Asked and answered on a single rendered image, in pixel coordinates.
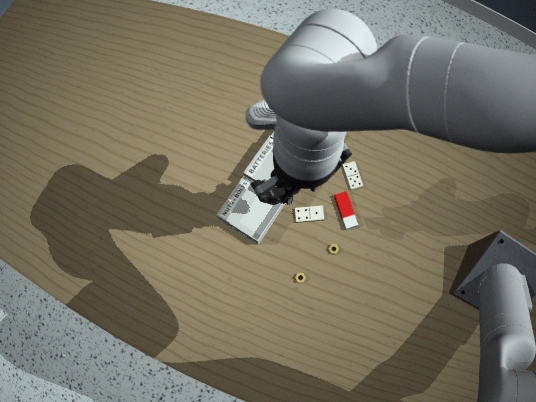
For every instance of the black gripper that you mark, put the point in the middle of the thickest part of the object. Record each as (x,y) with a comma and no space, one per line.
(268,193)

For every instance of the red and white eraser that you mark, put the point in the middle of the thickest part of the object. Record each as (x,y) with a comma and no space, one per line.
(345,210)

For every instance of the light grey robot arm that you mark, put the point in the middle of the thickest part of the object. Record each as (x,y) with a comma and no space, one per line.
(474,96)

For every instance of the grey rack of bins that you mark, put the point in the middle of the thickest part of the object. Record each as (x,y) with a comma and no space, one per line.
(243,211)

